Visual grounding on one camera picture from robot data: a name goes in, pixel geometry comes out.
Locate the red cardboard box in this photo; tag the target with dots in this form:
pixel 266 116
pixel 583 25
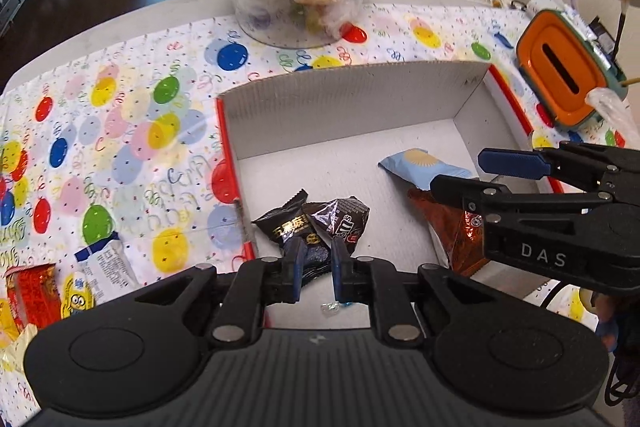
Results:
pixel 325 172

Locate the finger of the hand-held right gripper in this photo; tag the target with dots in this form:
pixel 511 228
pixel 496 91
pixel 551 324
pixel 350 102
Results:
pixel 510 162
pixel 460 192

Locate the red snack packet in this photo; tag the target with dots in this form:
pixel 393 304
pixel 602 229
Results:
pixel 35 297

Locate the dark calligraphy brush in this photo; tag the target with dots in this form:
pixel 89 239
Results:
pixel 621 27

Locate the clear plastic bag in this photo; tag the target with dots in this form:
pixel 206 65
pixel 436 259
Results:
pixel 612 107

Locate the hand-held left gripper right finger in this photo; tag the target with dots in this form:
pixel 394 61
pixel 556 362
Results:
pixel 339 272

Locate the black packet yellow print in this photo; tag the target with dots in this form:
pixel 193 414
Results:
pixel 277 227

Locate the balloon print tablecloth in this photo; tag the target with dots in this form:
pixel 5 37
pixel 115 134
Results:
pixel 125 132

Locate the white blue snack packet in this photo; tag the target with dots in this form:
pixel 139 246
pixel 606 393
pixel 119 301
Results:
pixel 107 267

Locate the black packet white print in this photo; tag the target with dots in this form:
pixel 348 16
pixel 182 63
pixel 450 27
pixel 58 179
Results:
pixel 340 219

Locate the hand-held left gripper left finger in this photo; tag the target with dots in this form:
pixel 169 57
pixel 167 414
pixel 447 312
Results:
pixel 299 272

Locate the wooden calligraphy brush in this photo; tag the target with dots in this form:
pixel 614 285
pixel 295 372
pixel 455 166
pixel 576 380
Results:
pixel 632 81

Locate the cream gold-star snack packet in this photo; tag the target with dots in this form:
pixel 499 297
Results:
pixel 17 349

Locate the red-brown foil packet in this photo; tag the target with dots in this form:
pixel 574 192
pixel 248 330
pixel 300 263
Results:
pixel 460 242

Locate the yellow cartoon snack packet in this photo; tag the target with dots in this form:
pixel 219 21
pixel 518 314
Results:
pixel 77 299

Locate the light blue snack packet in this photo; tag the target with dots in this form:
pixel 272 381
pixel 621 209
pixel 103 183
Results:
pixel 415 164

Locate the small candy wrapper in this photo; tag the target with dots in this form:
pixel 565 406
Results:
pixel 335 307

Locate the plain yellow snack packet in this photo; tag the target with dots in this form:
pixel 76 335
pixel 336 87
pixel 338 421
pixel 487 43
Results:
pixel 9 322

